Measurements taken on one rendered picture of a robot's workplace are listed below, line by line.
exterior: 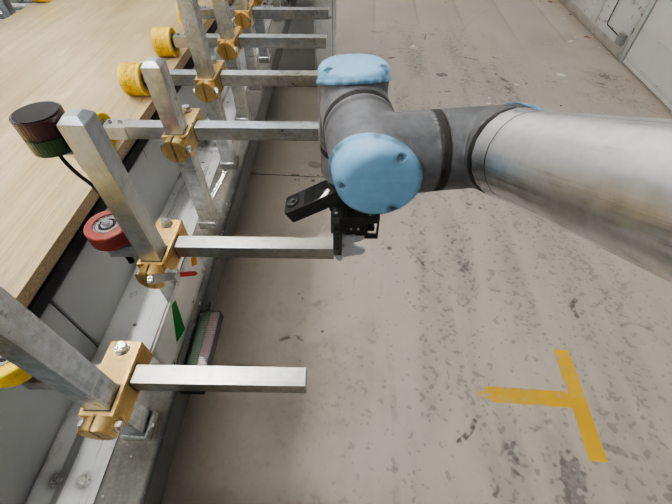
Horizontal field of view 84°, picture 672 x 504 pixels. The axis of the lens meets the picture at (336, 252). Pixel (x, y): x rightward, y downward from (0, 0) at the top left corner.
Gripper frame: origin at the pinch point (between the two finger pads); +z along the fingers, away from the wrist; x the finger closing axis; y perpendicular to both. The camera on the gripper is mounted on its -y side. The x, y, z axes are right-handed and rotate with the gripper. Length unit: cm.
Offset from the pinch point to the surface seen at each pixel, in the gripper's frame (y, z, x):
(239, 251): -18.5, -2.4, -1.5
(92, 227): -44.2, -7.9, -0.9
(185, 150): -30.9, -12.4, 16.7
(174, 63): -51, -7, 69
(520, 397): 68, 83, 2
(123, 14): -83, -7, 112
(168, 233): -32.2, -4.4, 1.1
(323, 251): -2.4, -2.7, -1.5
